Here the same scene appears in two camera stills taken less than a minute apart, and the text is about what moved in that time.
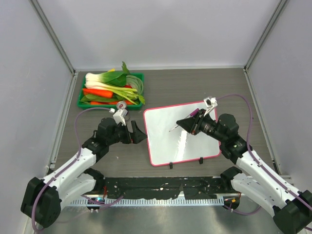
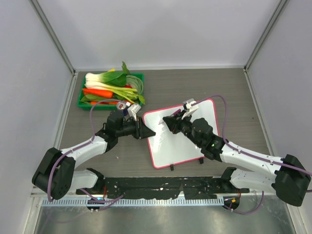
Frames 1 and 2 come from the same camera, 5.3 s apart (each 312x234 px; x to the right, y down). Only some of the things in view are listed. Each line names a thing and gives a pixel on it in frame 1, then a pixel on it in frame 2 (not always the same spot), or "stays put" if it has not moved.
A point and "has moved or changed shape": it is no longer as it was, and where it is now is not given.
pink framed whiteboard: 169,143 stays put
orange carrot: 105,93 stays put
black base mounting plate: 157,187 stays put
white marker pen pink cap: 191,114 has moved or changed shape
